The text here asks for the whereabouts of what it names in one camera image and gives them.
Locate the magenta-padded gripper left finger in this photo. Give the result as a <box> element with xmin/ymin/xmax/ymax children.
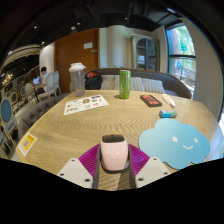
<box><xmin>56</xmin><ymin>143</ymin><xmax>102</xmax><ymax>190</ymax></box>

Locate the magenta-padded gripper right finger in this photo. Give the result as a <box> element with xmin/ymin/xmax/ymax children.
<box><xmin>128</xmin><ymin>143</ymin><xmax>173</xmax><ymax>189</ymax></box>

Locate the pink computer mouse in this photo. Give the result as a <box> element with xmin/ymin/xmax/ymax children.
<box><xmin>99</xmin><ymin>133</ymin><xmax>131</xmax><ymax>174</ymax></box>

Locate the blue cloud-shaped mouse pad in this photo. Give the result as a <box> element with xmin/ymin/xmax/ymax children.
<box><xmin>138</xmin><ymin>118</ymin><xmax>211</xmax><ymax>170</ymax></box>

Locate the yellow square sticker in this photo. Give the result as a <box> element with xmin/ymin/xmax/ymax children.
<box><xmin>17</xmin><ymin>132</ymin><xmax>38</xmax><ymax>158</ymax></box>

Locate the small blue green pack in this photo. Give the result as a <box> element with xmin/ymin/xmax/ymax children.
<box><xmin>158</xmin><ymin>110</ymin><xmax>178</xmax><ymax>119</ymax></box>

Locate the printed paper leaflet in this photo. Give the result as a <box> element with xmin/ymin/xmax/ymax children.
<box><xmin>63</xmin><ymin>94</ymin><xmax>110</xmax><ymax>116</ymax></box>

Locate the black box with red print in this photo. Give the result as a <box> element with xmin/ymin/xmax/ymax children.
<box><xmin>139</xmin><ymin>94</ymin><xmax>163</xmax><ymax>108</ymax></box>

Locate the grey tufted sofa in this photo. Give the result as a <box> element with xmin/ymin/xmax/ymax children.
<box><xmin>17</xmin><ymin>94</ymin><xmax>69</xmax><ymax>139</ymax></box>

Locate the cream wrapped tube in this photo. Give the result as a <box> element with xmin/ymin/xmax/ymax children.
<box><xmin>161</xmin><ymin>93</ymin><xmax>177</xmax><ymax>109</ymax></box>

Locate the striped cushion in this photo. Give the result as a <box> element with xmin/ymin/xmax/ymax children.
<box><xmin>100</xmin><ymin>74</ymin><xmax>120</xmax><ymax>91</ymax></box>
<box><xmin>130</xmin><ymin>76</ymin><xmax>146</xmax><ymax>93</ymax></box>
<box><xmin>142</xmin><ymin>78</ymin><xmax>166</xmax><ymax>95</ymax></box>

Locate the clear shaker bottle white lid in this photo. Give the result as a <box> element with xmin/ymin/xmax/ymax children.
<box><xmin>68</xmin><ymin>62</ymin><xmax>87</xmax><ymax>98</ymax></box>

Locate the green drink can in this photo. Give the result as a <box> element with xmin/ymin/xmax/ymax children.
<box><xmin>118</xmin><ymin>69</ymin><xmax>132</xmax><ymax>100</ymax></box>

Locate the blue round-back chair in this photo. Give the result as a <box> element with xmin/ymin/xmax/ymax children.
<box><xmin>0</xmin><ymin>98</ymin><xmax>19</xmax><ymax>158</ymax></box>

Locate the white round-back chair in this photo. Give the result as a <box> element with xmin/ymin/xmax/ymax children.
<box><xmin>37</xmin><ymin>71</ymin><xmax>62</xmax><ymax>102</ymax></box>

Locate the black backpack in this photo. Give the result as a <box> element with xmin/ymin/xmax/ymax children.
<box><xmin>83</xmin><ymin>70</ymin><xmax>104</xmax><ymax>91</ymax></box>

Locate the grey curved bench sofa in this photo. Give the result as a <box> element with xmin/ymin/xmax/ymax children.
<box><xmin>84</xmin><ymin>68</ymin><xmax>193</xmax><ymax>100</ymax></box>

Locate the person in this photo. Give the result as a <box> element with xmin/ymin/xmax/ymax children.
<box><xmin>39</xmin><ymin>66</ymin><xmax>50</xmax><ymax>88</ymax></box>

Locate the brown wooden door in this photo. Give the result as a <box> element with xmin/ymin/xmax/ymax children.
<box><xmin>54</xmin><ymin>28</ymin><xmax>101</xmax><ymax>94</ymax></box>

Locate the arched glass-door cabinet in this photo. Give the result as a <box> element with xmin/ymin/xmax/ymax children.
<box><xmin>130</xmin><ymin>33</ymin><xmax>160</xmax><ymax>72</ymax></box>

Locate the black-framed window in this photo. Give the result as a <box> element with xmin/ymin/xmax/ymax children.
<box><xmin>165</xmin><ymin>23</ymin><xmax>197</xmax><ymax>92</ymax></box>

